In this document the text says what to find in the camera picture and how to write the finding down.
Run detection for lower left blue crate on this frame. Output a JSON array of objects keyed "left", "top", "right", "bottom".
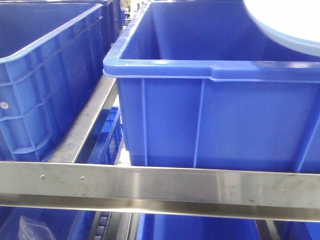
[{"left": 0, "top": 206, "right": 96, "bottom": 240}]

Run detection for lower centre blue crate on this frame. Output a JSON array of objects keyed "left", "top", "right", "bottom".
[{"left": 136, "top": 214, "right": 260, "bottom": 240}]

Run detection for stainless steel shelf rail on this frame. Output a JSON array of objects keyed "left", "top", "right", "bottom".
[{"left": 0, "top": 161, "right": 320, "bottom": 222}]

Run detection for left blue plastic crate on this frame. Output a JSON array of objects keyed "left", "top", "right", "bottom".
[{"left": 0, "top": 2, "right": 104, "bottom": 162}]

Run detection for blue plastic crate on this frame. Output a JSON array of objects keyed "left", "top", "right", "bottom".
[
  {"left": 0, "top": 2, "right": 104, "bottom": 162},
  {"left": 103, "top": 0, "right": 320, "bottom": 173}
]

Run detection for light blue plate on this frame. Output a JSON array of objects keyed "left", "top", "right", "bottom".
[{"left": 243, "top": 0, "right": 320, "bottom": 57}]

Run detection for centre blue plastic crate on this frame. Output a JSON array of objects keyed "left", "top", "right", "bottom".
[{"left": 103, "top": 0, "right": 320, "bottom": 173}]

